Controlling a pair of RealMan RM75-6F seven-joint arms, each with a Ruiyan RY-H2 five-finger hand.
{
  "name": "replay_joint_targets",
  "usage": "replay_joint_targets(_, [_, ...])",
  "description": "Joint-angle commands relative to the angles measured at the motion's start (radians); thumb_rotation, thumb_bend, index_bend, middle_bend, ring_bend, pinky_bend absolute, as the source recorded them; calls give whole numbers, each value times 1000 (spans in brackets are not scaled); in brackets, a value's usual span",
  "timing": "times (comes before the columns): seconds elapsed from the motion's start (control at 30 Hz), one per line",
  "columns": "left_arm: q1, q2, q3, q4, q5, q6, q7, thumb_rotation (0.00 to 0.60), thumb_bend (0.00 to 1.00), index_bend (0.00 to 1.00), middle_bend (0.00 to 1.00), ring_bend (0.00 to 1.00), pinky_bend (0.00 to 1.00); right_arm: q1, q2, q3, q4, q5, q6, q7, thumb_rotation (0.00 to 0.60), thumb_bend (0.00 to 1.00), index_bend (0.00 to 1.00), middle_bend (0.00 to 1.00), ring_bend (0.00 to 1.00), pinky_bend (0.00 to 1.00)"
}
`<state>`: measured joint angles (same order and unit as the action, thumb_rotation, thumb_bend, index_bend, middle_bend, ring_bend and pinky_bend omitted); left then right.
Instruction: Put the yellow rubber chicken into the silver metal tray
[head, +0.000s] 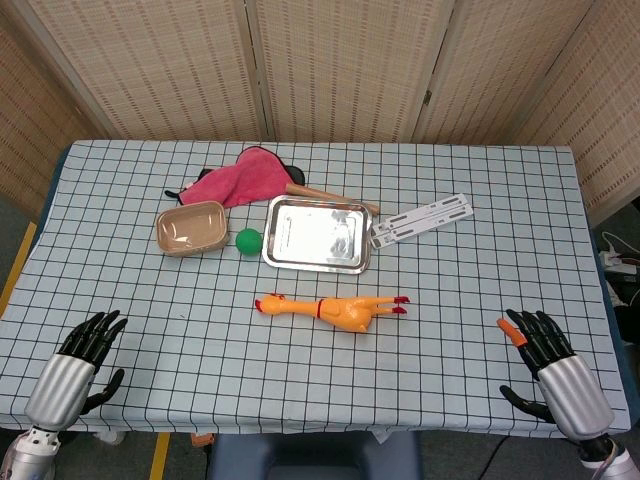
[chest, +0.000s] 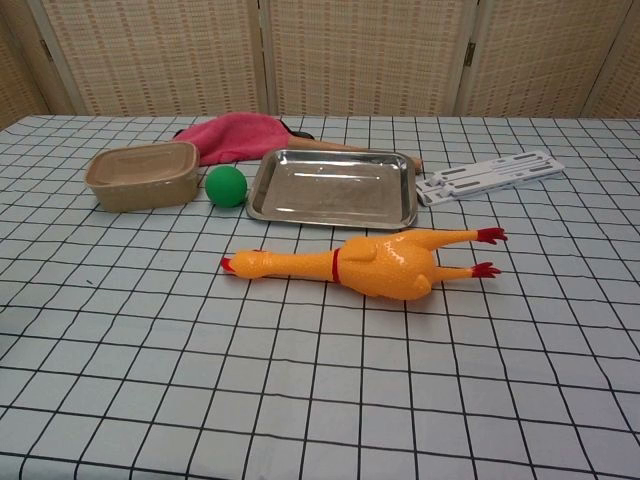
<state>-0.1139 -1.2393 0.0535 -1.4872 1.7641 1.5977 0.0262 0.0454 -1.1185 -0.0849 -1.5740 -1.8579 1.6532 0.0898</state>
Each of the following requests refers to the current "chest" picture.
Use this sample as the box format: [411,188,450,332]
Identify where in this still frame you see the blue checkered tablecloth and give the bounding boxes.
[0,114,640,480]

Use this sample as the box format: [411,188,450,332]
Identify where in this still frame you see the pink towel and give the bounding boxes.
[174,112,291,166]

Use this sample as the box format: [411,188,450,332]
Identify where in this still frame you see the green ball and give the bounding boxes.
[204,166,248,206]

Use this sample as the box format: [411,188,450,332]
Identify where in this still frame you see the silver metal tray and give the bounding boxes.
[245,147,419,229]

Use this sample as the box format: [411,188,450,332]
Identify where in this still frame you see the orange rubber chicken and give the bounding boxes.
[221,227,508,303]

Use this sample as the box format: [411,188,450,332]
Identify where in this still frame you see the wooden rolling pin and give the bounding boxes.
[287,137,424,174]

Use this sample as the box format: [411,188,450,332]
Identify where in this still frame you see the white folding stand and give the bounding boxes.
[414,153,565,207]

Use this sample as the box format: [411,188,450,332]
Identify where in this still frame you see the beige rectangular container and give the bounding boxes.
[83,141,201,213]

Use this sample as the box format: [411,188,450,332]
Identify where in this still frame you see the woven folding screen panel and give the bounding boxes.
[262,0,481,119]
[29,0,271,117]
[462,0,632,119]
[584,0,640,119]
[0,0,76,132]

